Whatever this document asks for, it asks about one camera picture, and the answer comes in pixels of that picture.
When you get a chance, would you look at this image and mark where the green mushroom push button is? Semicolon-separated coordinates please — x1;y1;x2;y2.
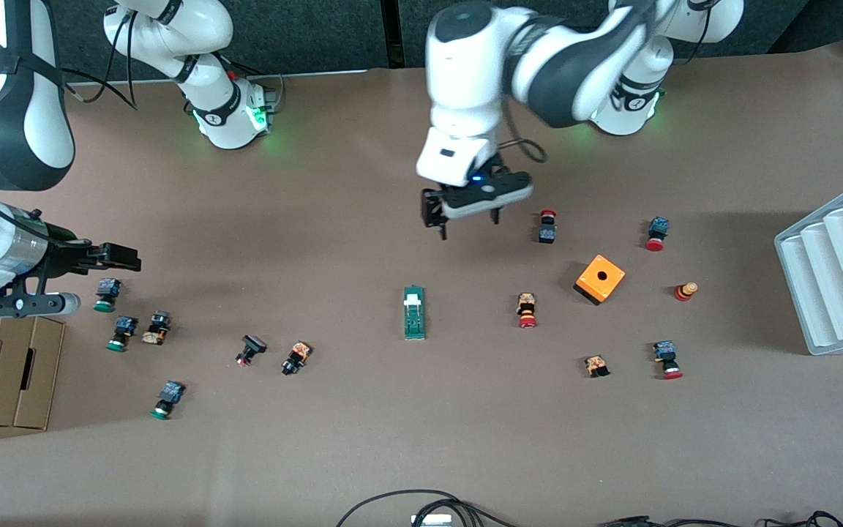
93;278;123;314
149;380;187;421
106;315;138;353

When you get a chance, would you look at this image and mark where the brown cardboard box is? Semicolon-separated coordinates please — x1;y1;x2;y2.
0;302;66;431

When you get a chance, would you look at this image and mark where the red mushroom button blue block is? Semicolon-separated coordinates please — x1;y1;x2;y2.
644;216;670;253
652;340;684;381

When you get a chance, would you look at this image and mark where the grey ribbed plastic tray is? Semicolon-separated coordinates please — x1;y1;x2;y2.
773;174;843;356

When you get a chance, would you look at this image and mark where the black selector switch orange block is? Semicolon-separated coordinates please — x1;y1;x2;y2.
141;310;172;346
280;340;312;377

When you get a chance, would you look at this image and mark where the orange button enclosure box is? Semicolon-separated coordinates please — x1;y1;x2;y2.
573;254;626;307

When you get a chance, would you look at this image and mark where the black flat-head switch red block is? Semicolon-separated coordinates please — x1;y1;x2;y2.
235;334;269;367

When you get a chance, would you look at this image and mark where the black vertical post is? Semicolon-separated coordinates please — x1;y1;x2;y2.
380;0;402;70

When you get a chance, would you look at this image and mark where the black looped cable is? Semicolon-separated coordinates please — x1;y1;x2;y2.
335;489;517;527

